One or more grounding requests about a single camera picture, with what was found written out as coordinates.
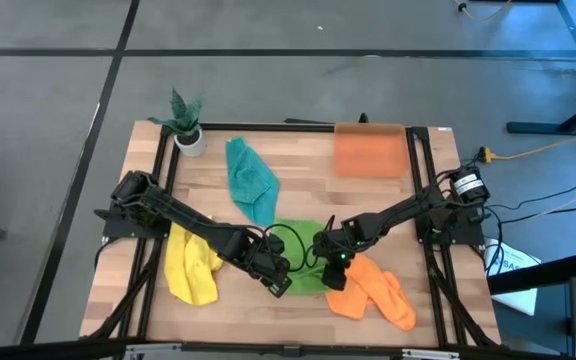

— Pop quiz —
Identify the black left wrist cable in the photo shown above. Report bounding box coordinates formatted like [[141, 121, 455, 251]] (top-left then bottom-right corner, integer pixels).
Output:
[[260, 223, 319, 274]]

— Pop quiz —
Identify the translucent orange plastic basket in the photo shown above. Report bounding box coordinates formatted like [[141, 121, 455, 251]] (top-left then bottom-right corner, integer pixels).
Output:
[[333, 122, 411, 179]]

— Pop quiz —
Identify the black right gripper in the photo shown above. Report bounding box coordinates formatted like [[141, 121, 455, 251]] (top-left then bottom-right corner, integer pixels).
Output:
[[312, 219, 367, 292]]

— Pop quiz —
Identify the white printed paper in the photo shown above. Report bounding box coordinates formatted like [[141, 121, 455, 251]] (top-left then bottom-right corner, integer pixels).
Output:
[[482, 237, 542, 317]]

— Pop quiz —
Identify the orange microfiber towel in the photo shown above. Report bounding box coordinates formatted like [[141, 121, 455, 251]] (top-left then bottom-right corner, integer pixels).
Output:
[[325, 253, 418, 332]]

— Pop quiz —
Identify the white floor cable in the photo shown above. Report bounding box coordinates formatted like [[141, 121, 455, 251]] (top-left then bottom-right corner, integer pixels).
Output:
[[535, 177, 576, 219]]

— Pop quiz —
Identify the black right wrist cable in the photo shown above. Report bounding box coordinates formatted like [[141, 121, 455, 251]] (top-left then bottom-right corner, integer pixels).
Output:
[[303, 214, 337, 271]]

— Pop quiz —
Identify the yellow extension cable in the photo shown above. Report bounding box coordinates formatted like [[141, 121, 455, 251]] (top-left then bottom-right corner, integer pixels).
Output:
[[477, 123, 576, 164]]

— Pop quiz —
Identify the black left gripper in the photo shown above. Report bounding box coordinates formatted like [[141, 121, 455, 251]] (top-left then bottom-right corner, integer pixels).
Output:
[[235, 230, 293, 300]]

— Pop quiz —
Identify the yellow cable with black plug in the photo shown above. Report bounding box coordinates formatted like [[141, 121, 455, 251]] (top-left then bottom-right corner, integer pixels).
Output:
[[455, 0, 513, 23]]

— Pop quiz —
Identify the black aluminium table frame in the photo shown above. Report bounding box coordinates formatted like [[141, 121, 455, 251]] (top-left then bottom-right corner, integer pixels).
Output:
[[80, 121, 502, 351]]

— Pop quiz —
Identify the black diagonal brace bar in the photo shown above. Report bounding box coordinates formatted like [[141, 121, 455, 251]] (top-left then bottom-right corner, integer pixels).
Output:
[[487, 252, 576, 296]]

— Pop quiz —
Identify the green microfiber towel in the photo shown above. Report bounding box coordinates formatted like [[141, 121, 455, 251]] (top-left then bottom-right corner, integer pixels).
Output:
[[272, 218, 337, 296]]

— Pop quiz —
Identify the teal microfiber towel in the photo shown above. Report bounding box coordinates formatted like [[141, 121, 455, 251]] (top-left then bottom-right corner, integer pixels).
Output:
[[225, 136, 281, 227]]

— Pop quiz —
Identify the black floor cable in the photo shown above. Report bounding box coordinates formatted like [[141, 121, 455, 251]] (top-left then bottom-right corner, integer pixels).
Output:
[[485, 180, 576, 211], [485, 204, 576, 276]]

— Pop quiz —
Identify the potted green plant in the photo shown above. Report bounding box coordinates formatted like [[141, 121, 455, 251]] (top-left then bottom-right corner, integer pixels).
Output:
[[147, 87, 208, 158]]

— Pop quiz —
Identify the silver metal bracket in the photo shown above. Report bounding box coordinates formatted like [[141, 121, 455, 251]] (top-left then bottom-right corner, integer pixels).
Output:
[[400, 348, 462, 360], [122, 342, 184, 360]]

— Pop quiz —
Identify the yellow microfiber towel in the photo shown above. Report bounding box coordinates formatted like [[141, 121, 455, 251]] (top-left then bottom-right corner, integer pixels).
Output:
[[163, 215, 224, 307]]

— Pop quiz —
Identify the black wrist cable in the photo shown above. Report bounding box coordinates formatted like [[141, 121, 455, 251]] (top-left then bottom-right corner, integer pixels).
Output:
[[303, 214, 337, 271], [260, 223, 319, 274]]

